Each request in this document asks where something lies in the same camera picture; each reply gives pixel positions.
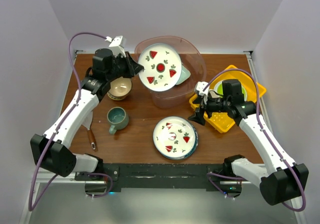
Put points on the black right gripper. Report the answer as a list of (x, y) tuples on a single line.
[(198, 116)]

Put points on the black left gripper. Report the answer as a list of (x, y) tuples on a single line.
[(133, 68)]

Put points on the watermelon pattern plate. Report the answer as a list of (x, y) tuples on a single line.
[(165, 136), (162, 67)]

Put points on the pale green divided dish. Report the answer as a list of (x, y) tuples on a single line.
[(185, 74)]

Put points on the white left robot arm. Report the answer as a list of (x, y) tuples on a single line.
[(51, 150)]

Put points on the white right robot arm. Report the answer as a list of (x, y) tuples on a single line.
[(281, 179)]

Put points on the clear pink plastic bin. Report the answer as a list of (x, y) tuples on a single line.
[(191, 59)]

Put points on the light blue white mug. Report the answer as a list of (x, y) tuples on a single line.
[(214, 96)]

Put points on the beige ceramic bowl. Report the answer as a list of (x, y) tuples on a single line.
[(120, 88)]

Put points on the yellow plastic tray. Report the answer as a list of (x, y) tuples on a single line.
[(219, 120)]

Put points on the lime green plate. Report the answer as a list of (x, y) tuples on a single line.
[(219, 88)]

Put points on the blue patterned bottom plate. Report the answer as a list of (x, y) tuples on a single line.
[(187, 141)]

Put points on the teal ceramic mug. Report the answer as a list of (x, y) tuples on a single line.
[(118, 119)]

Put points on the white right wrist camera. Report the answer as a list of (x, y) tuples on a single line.
[(202, 90)]

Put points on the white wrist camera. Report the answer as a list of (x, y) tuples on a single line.
[(202, 90), (116, 45)]

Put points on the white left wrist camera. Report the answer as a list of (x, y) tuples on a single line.
[(116, 45)]

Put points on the spatula with wooden handle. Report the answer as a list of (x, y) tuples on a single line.
[(87, 123)]

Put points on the black mounting base plate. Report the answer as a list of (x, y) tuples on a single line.
[(170, 176)]

